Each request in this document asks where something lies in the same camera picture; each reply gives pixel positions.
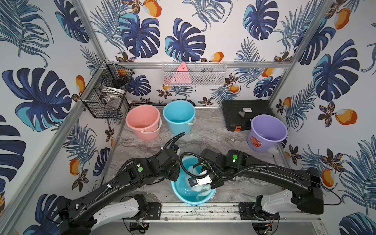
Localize teal bucket with label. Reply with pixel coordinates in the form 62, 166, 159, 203
171, 156, 216, 206

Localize pink plastic bucket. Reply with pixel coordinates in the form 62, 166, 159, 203
125, 105, 162, 141

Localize teal plastic bucket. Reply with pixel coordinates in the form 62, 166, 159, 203
163, 100, 196, 135

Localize purple plastic bucket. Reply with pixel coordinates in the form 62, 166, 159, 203
247, 115, 288, 152

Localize light teal cloth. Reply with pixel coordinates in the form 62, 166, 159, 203
188, 164, 212, 200

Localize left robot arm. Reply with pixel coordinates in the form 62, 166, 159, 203
57, 133, 185, 235

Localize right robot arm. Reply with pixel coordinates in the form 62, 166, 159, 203
179, 149, 326, 215

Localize black tool case orange latches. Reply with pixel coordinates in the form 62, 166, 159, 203
221, 100, 274, 132

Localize silver metal pipe fitting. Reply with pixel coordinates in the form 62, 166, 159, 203
239, 111, 246, 118

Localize pink triangle item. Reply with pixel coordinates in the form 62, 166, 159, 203
170, 62, 192, 85

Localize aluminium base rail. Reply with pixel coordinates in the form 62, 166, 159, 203
139, 203, 321, 223

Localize clear wall shelf basket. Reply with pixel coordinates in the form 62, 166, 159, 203
162, 61, 227, 86

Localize black wire basket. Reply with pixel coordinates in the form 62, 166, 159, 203
80, 61, 135, 119

